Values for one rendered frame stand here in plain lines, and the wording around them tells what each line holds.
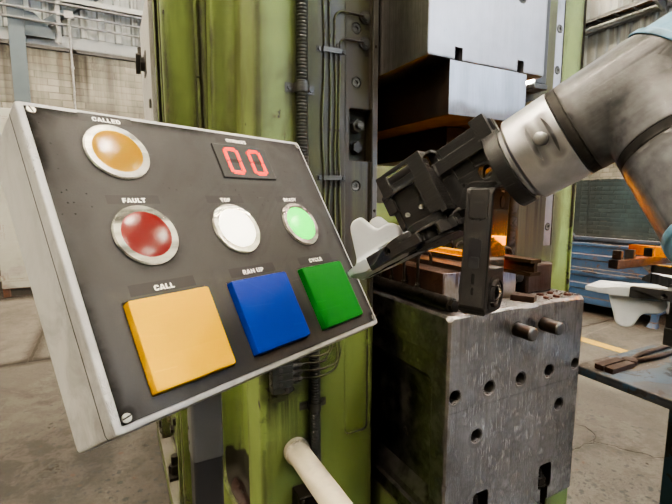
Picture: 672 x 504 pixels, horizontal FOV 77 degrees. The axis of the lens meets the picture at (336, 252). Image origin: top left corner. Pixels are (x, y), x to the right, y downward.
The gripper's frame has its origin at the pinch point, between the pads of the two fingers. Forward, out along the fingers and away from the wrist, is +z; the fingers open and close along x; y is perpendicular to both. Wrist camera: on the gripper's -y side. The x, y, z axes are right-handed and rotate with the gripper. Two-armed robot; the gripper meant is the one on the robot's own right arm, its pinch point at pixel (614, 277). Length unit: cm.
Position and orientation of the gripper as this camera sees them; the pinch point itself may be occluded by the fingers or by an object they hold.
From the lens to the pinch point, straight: 76.9
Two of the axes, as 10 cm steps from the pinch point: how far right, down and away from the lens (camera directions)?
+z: -4.6, -1.1, 8.8
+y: 0.0, 9.9, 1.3
